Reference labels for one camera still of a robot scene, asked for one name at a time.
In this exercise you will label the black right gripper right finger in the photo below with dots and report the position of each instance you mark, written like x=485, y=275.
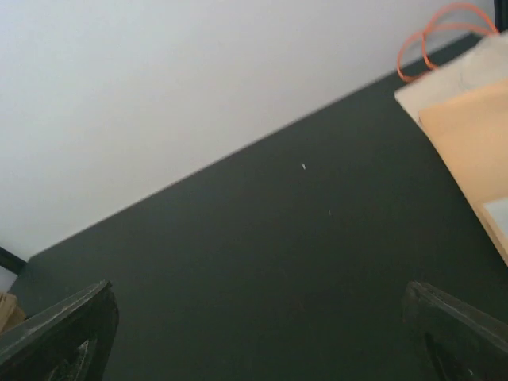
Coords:
x=452, y=339

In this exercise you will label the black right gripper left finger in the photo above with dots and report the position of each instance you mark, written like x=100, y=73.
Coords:
x=70, y=340

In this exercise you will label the printed paper bag orange handles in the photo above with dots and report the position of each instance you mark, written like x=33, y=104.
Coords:
x=462, y=109

